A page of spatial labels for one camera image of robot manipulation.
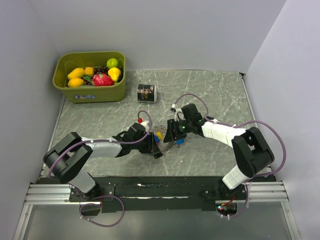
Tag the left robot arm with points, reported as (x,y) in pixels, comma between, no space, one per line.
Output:
(68,157)

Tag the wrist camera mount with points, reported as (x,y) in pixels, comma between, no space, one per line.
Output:
(145,123)
(178,114)

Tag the dark cherries bunch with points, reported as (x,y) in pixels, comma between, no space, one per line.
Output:
(103,69)

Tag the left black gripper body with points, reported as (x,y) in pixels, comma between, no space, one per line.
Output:
(146,145)

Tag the red dragon fruit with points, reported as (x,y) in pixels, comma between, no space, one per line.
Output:
(102,80)

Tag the olive green plastic bin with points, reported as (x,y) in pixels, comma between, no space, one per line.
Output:
(89,94)

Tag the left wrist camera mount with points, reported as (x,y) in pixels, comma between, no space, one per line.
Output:
(145,123)

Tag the yellow mango upper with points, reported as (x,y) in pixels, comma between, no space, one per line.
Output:
(76,73)

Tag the large silver keyring with rings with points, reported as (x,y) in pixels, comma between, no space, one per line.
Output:
(159,135)

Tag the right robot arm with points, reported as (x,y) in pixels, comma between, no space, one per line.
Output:
(252,152)

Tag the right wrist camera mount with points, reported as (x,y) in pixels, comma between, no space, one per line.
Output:
(178,114)

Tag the yellow mango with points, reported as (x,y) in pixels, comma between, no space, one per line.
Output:
(75,82)
(76,73)

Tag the yellow pear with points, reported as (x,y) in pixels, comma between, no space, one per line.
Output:
(114,73)

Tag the blue tagged key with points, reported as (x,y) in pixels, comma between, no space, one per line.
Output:
(179,142)

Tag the yellow mango lower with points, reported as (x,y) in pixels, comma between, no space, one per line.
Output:
(75,82)

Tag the small orange fruit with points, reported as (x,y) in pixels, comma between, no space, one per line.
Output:
(89,71)

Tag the black paper cup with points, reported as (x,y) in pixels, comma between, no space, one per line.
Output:
(146,93)

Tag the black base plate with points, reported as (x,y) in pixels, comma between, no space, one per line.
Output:
(149,193)

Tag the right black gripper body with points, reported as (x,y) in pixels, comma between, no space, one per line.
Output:
(181,128)

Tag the green lime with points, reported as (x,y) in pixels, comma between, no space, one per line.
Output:
(112,63)

